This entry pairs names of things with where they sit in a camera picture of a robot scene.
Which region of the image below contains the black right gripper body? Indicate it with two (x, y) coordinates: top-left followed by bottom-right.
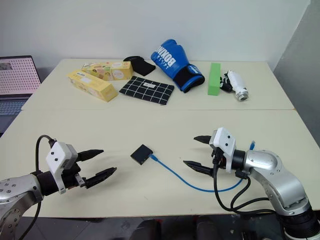
(211, 146), (228, 172)

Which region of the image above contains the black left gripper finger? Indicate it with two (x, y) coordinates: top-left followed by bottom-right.
(76, 149), (105, 163)
(84, 166), (118, 190)

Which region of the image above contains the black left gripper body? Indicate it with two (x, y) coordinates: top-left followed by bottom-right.
(60, 161), (87, 191)

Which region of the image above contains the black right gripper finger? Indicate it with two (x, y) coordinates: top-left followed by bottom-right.
(182, 160), (216, 179)
(193, 134), (213, 146)

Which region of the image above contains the small black adapter box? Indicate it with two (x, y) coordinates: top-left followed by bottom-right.
(129, 143), (155, 167)

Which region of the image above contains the green rectangular block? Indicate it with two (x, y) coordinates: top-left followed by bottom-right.
(207, 62), (223, 97)

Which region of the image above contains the yellow carton with blue label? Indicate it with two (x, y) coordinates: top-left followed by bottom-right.
(65, 69), (119, 103)

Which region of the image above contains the black white-grid pouch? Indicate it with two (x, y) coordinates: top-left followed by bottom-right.
(118, 75), (176, 107)

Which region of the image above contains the blue boxing glove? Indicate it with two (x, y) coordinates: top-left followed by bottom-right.
(150, 39), (206, 94)

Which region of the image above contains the yellow carton with cartoon print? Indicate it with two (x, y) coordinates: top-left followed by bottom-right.
(80, 60), (134, 82)

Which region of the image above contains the black fabric wrap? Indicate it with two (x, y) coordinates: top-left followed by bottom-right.
(122, 55), (157, 77)

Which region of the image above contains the open laptop computer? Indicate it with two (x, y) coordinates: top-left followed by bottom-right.
(0, 55), (42, 137)

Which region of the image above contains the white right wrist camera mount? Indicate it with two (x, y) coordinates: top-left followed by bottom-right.
(208, 127), (237, 174)

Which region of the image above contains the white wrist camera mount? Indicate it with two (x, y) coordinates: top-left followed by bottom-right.
(45, 141), (79, 196)
(208, 127), (237, 174)

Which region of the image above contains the blue cable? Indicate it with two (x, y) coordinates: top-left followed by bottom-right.
(149, 140), (258, 194)

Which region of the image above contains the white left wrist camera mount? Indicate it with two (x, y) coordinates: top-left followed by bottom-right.
(45, 141), (79, 196)

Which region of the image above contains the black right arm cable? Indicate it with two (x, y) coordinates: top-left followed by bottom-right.
(212, 147), (279, 216)

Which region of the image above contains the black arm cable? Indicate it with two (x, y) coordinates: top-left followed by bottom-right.
(14, 134), (56, 240)
(212, 147), (279, 216)

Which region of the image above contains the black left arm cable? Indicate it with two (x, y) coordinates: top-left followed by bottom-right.
(14, 134), (56, 240)

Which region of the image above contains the black coiled strap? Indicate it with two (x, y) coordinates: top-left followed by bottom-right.
(219, 74), (234, 94)

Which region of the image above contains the white bottle with strap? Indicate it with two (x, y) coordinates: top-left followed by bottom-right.
(225, 70), (250, 103)

